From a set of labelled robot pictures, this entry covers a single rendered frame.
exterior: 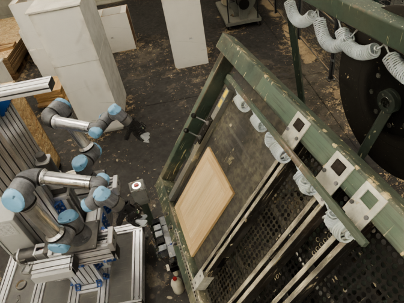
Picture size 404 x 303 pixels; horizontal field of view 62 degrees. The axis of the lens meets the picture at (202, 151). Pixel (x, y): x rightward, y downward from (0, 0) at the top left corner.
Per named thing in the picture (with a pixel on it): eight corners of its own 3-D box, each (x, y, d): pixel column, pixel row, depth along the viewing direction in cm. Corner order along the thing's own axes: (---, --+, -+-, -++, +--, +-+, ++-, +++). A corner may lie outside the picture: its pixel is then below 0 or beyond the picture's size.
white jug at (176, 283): (172, 286, 297) (167, 275, 284) (183, 282, 298) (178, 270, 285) (175, 296, 290) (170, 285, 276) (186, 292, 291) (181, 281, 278)
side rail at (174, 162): (172, 175, 278) (160, 174, 272) (235, 54, 227) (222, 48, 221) (174, 181, 273) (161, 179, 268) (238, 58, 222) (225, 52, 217)
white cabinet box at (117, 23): (109, 44, 711) (97, 9, 663) (136, 39, 711) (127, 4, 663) (107, 53, 677) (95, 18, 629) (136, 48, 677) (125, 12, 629)
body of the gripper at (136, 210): (143, 218, 177) (127, 207, 169) (131, 225, 179) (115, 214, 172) (143, 207, 182) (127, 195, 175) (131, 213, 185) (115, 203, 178)
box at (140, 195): (134, 197, 279) (127, 182, 267) (148, 192, 281) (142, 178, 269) (136, 207, 271) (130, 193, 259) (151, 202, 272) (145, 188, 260)
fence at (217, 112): (172, 196, 257) (168, 196, 255) (231, 88, 212) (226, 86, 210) (174, 201, 253) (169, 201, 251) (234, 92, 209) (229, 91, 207)
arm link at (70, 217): (86, 219, 218) (79, 206, 209) (79, 237, 209) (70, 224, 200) (70, 219, 220) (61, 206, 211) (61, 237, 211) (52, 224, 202)
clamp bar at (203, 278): (201, 278, 205) (165, 278, 193) (314, 116, 150) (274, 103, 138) (206, 293, 197) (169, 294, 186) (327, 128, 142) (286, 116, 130)
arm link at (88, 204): (95, 199, 183) (110, 192, 178) (88, 216, 174) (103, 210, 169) (85, 190, 179) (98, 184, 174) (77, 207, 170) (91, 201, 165)
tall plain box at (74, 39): (92, 103, 544) (42, -12, 428) (128, 96, 544) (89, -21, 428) (85, 138, 477) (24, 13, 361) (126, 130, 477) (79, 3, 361)
